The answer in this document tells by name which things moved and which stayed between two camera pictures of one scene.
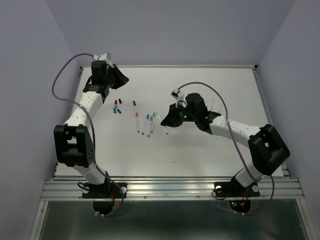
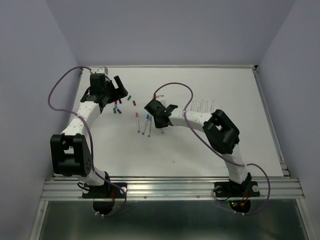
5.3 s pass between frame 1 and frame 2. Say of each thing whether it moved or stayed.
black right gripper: moved
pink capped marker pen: stayed
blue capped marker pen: stayed
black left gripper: moved
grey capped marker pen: stayed
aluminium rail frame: stayed
